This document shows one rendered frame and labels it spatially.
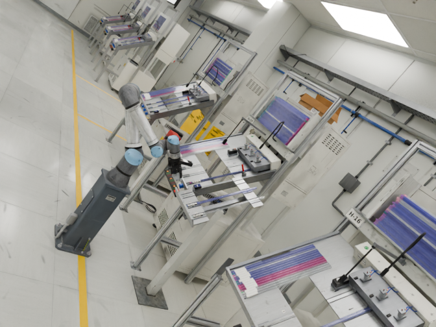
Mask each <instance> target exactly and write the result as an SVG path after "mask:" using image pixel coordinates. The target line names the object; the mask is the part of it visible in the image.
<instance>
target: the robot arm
mask: <svg viewBox="0 0 436 327"><path fill-rule="evenodd" d="M140 95H141V91H140V88H139V87H138V86H137V85H136V84H133V83H128V84H125V85H124V86H122V87H121V88H120V89H119V98H120V100H121V102H122V105H123V106H124V107H125V125H126V135H127V143H126V144H125V154H124V156H123V157H122V159H121V160H120V161H119V163H118V164H117V165H116V166H115V167H114V168H113V169H112V170H110V171H109V172H108V173H107V174H106V177H107V179H108V180H109V181H110V182H111V183H112V184H113V185H115V186H117V187H119V188H126V187H127V186H128V183H129V180H130V177H131V176H132V174H133V173H134V171H135V170H136V169H137V168H138V166H139V165H140V164H141V163H142V161H143V149H142V144H141V143H140V142H139V131H140V132H141V134H142V136H143V138H144V140H145V141H146V143H147V145H148V146H149V148H150V150H151V154H152V156H153V157H155V158H159V157H160V156H161V155H162V154H163V152H164V151H169V155H170V157H168V166H169V170H170V172H171V175H173V177H174V180H179V182H181V180H182V166H181V164H182V165H187V166H190V167H192V165H193V163H192V161H189V160H184V159H181V158H180V142H179V138H178V136H175V135H172V136H169V137H168V139H161V140H158V138H157V137H156V134H155V133H154V131H153V129H152V127H151V126H150V124H149V122H148V120H147V118H146V117H145V114H144V113H143V111H142V109H141V107H140Z"/></svg>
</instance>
